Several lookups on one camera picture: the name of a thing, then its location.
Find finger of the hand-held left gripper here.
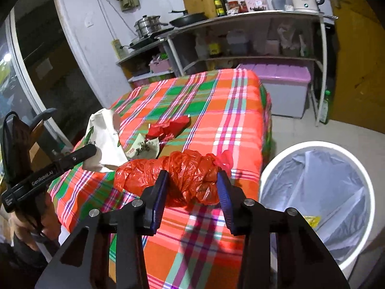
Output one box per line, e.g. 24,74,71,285
54,144,97,173

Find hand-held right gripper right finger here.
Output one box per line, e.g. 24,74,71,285
217,171,351,289

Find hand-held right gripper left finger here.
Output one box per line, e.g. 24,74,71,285
34,169,169,289

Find red plastic bag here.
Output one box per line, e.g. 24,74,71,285
114,149,233,208

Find white round bin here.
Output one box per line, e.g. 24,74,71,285
259,141,379,280

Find person's left forearm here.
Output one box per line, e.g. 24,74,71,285
0,242,53,289

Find person's left hand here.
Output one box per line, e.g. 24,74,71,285
10,193,59,249

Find white paper bag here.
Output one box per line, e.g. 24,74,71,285
82,108,129,173

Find printed paper wrapper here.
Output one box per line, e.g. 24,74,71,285
125,134,160,159

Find grey curved chair back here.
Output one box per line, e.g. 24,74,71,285
30,108,58,127

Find red shiny wrapper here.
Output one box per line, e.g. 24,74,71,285
146,116,191,141

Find plaid tablecloth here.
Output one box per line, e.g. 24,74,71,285
48,69,273,289

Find yellow snack wrapper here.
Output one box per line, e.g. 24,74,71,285
302,214,322,229

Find glass sliding door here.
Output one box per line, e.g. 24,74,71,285
0,0,133,157

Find clear bin liner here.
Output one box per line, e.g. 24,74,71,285
263,151,372,261

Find low white shelf unit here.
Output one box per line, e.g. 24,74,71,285
116,36,175,89

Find purple lid storage box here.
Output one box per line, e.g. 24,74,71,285
236,63,311,118

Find pink basket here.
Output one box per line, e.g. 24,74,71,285
149,59,175,73

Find black cooktop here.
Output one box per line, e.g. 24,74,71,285
120,34,169,51

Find green glass bottle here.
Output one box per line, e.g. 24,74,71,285
319,89,331,125

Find steel pot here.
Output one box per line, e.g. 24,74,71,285
134,15,169,38

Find yellow label bottle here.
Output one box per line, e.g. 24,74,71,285
208,34,221,57

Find white plastic jug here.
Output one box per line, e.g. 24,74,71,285
195,38,209,60

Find pink container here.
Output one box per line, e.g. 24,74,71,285
265,39,282,55

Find white metal shelf rack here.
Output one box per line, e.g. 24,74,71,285
165,9,330,127

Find crumpled plastic bags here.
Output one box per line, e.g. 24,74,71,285
277,21,312,57

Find black frying pan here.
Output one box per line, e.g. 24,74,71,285
168,10,208,27

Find yellow wooden door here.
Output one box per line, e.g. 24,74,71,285
323,0,385,133

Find pink utensil box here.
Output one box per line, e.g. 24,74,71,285
244,0,269,12

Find black cable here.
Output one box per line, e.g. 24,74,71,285
1,111,21,169

